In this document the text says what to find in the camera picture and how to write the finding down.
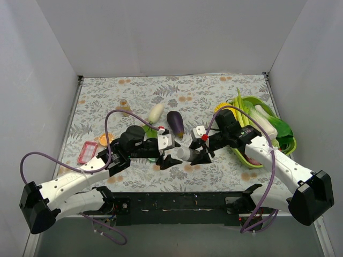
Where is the white vitamin B bottle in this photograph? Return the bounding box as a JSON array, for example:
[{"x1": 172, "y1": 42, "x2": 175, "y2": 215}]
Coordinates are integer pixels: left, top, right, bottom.
[{"x1": 176, "y1": 147, "x2": 200, "y2": 162}]

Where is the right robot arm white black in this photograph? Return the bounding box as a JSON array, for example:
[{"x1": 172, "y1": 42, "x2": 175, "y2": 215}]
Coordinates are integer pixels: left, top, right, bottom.
[{"x1": 182, "y1": 109, "x2": 334, "y2": 226}]

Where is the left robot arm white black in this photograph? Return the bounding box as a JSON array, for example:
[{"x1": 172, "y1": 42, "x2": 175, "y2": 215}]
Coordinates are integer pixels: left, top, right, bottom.
[{"x1": 19, "y1": 125, "x2": 181, "y2": 235}]

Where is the green round pill container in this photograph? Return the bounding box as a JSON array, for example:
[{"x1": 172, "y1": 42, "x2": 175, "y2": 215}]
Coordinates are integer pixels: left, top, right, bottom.
[{"x1": 148, "y1": 158, "x2": 157, "y2": 163}]

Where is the purple eggplant toy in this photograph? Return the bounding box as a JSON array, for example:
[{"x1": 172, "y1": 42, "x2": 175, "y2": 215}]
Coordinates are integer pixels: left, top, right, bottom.
[{"x1": 167, "y1": 111, "x2": 184, "y2": 139}]

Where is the green celery stalk toy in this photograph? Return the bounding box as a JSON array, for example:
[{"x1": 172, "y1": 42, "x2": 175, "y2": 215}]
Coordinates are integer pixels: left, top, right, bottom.
[{"x1": 232, "y1": 87, "x2": 255, "y2": 128}]

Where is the yellow napa cabbage toy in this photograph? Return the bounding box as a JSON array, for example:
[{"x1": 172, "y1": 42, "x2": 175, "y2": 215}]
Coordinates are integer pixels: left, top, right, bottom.
[{"x1": 214, "y1": 102, "x2": 237, "y2": 120}]

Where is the white eggplant toy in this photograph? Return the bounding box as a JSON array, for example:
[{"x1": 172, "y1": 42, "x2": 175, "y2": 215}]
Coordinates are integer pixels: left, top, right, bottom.
[{"x1": 148, "y1": 103, "x2": 165, "y2": 124}]

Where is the floral patterned table mat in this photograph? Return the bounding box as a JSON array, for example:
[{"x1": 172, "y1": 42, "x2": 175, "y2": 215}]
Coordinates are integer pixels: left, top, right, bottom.
[{"x1": 50, "y1": 74, "x2": 297, "y2": 193}]

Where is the green plastic basket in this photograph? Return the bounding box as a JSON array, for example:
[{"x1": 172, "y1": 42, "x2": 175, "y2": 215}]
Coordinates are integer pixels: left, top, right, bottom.
[{"x1": 228, "y1": 96, "x2": 297, "y2": 169}]

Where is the orange round pill container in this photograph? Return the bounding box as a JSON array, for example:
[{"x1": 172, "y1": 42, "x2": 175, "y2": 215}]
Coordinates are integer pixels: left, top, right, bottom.
[{"x1": 99, "y1": 133, "x2": 115, "y2": 146}]

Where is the white daikon radish toy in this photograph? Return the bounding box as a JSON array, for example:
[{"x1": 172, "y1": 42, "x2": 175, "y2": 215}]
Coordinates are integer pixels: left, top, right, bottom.
[{"x1": 253, "y1": 105, "x2": 278, "y2": 140}]

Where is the amber pill bottle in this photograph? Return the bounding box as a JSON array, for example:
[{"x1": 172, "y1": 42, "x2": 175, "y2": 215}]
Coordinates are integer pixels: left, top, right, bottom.
[{"x1": 120, "y1": 99, "x2": 131, "y2": 117}]

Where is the pink rectangular pill box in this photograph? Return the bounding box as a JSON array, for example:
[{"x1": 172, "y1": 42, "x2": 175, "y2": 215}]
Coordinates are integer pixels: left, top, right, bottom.
[{"x1": 77, "y1": 141, "x2": 98, "y2": 164}]

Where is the green leafy vegetable toy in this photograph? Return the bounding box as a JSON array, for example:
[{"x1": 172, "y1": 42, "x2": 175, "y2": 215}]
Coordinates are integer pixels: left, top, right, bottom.
[{"x1": 267, "y1": 116, "x2": 294, "y2": 146}]

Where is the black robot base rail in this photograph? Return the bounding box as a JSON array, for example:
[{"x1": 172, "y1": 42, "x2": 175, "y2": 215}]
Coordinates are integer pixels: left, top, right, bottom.
[{"x1": 83, "y1": 191, "x2": 277, "y2": 227}]

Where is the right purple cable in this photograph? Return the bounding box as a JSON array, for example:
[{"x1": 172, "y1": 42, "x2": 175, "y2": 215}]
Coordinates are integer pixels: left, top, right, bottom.
[{"x1": 205, "y1": 105, "x2": 279, "y2": 234}]

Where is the purple cable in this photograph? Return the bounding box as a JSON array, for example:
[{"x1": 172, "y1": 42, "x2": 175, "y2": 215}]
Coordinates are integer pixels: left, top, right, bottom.
[
  {"x1": 20, "y1": 109, "x2": 166, "y2": 246},
  {"x1": 205, "y1": 105, "x2": 279, "y2": 234}
]

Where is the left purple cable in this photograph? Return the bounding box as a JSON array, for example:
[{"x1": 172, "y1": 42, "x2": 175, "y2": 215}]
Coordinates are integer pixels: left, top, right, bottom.
[{"x1": 20, "y1": 109, "x2": 166, "y2": 246}]

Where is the aluminium frame rail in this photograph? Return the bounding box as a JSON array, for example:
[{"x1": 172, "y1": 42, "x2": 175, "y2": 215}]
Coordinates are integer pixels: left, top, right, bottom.
[{"x1": 23, "y1": 233, "x2": 40, "y2": 257}]

